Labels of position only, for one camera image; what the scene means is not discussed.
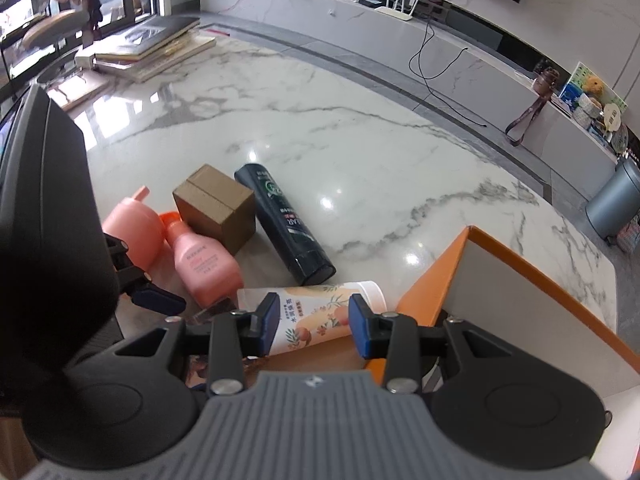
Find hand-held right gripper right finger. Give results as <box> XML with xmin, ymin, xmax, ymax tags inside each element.
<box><xmin>348</xmin><ymin>294</ymin><xmax>506</xmax><ymax>395</ymax></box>

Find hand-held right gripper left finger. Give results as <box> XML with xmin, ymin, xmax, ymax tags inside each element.
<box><xmin>112</xmin><ymin>292</ymin><xmax>281</xmax><ymax>396</ymax></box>

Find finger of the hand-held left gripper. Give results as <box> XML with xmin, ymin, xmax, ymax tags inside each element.
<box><xmin>191</xmin><ymin>299</ymin><xmax>237</xmax><ymax>325</ymax></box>
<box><xmin>102</xmin><ymin>232</ymin><xmax>187</xmax><ymax>317</ymax></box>

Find peach printed tube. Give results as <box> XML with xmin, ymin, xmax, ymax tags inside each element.
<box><xmin>236</xmin><ymin>280</ymin><xmax>388</xmax><ymax>358</ymax></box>

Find pink lotion bottle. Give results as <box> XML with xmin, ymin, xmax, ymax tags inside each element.
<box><xmin>159</xmin><ymin>211</ymin><xmax>242</xmax><ymax>307</ymax></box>

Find salmon round bottle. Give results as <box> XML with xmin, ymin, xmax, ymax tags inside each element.
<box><xmin>101</xmin><ymin>186</ymin><xmax>168</xmax><ymax>272</ymax></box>

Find orange cardboard box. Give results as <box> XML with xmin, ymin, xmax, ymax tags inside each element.
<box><xmin>250</xmin><ymin>226</ymin><xmax>640</xmax><ymax>411</ymax></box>

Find dark green bottle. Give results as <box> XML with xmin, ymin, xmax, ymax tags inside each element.
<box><xmin>234</xmin><ymin>162</ymin><xmax>336</xmax><ymax>286</ymax></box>

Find small brown cardboard box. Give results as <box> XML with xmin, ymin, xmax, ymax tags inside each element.
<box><xmin>172</xmin><ymin>163</ymin><xmax>257</xmax><ymax>255</ymax></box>

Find beige book pile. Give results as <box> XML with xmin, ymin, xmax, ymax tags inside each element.
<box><xmin>95</xmin><ymin>32</ymin><xmax>217</xmax><ymax>83</ymax></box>

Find black book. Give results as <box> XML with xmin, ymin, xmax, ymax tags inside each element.
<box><xmin>95</xmin><ymin>14</ymin><xmax>201</xmax><ymax>61</ymax></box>

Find woven bag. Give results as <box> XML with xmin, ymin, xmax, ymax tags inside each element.
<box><xmin>616</xmin><ymin>220</ymin><xmax>640</xmax><ymax>256</ymax></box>

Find blue-grey trash can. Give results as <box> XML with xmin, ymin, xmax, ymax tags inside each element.
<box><xmin>585</xmin><ymin>157</ymin><xmax>640</xmax><ymax>246</ymax></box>

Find marble television console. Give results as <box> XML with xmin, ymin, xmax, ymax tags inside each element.
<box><xmin>200</xmin><ymin>0</ymin><xmax>621</xmax><ymax>163</ymax></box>

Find white router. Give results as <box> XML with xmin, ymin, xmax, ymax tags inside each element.
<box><xmin>374</xmin><ymin>0</ymin><xmax>420</xmax><ymax>22</ymax></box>

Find round white fan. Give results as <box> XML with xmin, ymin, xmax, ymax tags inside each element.
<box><xmin>597</xmin><ymin>102</ymin><xmax>623</xmax><ymax>133</ymax></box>

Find picture board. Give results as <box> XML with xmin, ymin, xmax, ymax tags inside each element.
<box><xmin>559</xmin><ymin>62</ymin><xmax>628</xmax><ymax>126</ymax></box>

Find black cable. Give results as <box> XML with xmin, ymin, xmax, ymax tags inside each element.
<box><xmin>409</xmin><ymin>17</ymin><xmax>488</xmax><ymax>128</ymax></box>

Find brown strap bag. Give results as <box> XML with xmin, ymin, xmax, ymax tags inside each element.
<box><xmin>505</xmin><ymin>66</ymin><xmax>558</xmax><ymax>147</ymax></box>

